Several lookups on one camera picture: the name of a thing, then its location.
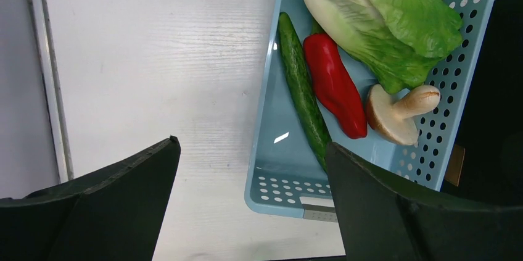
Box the black cloth bag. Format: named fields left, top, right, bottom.
left=441, top=0, right=522, bottom=205

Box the red pepper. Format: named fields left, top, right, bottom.
left=303, top=33, right=368, bottom=139

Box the blue perforated plastic basket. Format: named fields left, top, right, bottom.
left=244, top=0, right=494, bottom=222

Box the green napa cabbage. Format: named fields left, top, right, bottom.
left=304, top=0, right=463, bottom=94

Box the green cucumber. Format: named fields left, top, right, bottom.
left=276, top=12, right=332, bottom=173

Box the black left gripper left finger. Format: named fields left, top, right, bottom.
left=1, top=136, right=181, bottom=260

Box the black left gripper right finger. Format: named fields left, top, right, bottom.
left=326, top=143, right=522, bottom=260

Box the beige mushroom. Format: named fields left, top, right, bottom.
left=366, top=84, right=441, bottom=146

